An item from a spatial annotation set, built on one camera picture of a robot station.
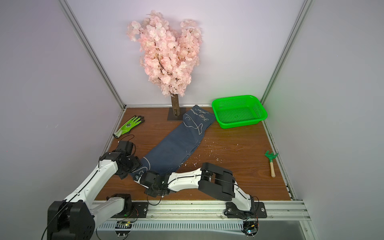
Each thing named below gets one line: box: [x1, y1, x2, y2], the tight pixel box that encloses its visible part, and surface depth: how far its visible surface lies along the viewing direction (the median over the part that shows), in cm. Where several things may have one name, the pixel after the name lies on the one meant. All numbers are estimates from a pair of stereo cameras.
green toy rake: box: [264, 150, 279, 178], surface depth 92 cm
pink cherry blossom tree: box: [126, 10, 202, 117], surface depth 74 cm
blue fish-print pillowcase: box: [132, 105, 216, 175], surface depth 99 cm
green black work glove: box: [113, 115, 145, 139], surface depth 109 cm
